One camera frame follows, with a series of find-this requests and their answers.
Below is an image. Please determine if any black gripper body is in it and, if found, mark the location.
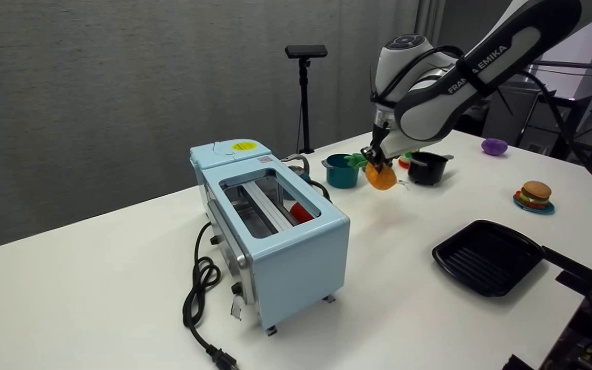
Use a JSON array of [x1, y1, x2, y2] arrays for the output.
[[372, 121, 396, 164]]

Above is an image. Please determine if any orange pineapple plushie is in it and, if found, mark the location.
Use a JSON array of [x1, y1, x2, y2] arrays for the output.
[[345, 152, 400, 193]]

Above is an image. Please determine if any teal toy pot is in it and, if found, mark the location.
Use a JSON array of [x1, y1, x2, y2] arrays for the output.
[[321, 152, 363, 192]]

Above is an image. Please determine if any red item inside toaster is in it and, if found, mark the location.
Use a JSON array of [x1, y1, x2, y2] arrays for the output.
[[287, 198, 316, 224]]

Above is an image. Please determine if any purple toy bowl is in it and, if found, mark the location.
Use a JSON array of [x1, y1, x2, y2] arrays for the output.
[[481, 136, 510, 159]]

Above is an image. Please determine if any light blue toaster oven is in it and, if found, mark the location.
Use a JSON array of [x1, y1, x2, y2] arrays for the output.
[[188, 139, 351, 337]]

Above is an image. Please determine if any black ribbed grill tray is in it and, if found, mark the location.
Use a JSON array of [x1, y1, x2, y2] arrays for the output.
[[430, 219, 547, 298]]

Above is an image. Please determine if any toy hamburger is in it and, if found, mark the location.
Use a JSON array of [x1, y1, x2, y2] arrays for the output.
[[518, 179, 555, 210]]

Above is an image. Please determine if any small teal plate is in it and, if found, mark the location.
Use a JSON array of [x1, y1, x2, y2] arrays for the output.
[[512, 192, 558, 219]]

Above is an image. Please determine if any black tripod stand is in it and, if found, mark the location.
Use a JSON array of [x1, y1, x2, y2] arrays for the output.
[[507, 60, 592, 183]]

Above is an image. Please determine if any black power cable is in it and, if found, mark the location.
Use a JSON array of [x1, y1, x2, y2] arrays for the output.
[[182, 220, 238, 370]]

